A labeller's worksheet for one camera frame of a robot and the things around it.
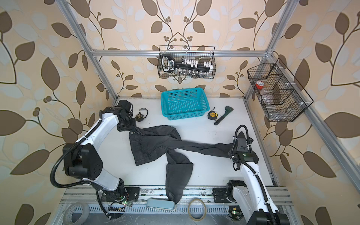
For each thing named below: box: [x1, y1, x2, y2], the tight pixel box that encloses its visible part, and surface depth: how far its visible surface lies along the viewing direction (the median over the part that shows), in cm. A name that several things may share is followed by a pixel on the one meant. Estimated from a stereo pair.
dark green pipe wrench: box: [214, 105, 234, 126], surface depth 114 cm
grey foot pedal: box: [145, 197, 177, 211], surface depth 70 cm
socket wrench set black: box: [161, 54, 214, 75], surface depth 86 cm
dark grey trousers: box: [129, 124, 234, 204], surface depth 87 cm
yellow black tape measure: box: [207, 106, 218, 121], surface depth 107 cm
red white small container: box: [255, 80, 265, 90], surface depth 84 cm
